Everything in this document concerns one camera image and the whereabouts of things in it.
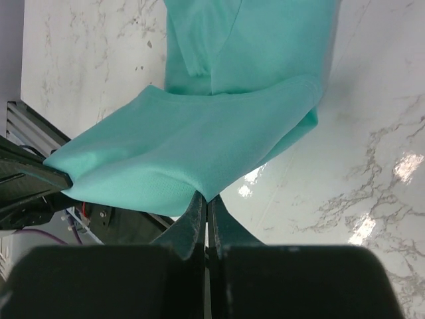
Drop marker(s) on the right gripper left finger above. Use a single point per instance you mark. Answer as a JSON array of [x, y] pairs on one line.
[[184, 241]]

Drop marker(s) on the teal t shirt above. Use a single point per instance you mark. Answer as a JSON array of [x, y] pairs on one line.
[[242, 81]]

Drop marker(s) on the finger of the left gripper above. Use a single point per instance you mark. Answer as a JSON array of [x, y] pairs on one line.
[[25, 198], [30, 164]]

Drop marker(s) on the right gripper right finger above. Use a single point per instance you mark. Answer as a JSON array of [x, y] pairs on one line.
[[224, 230]]

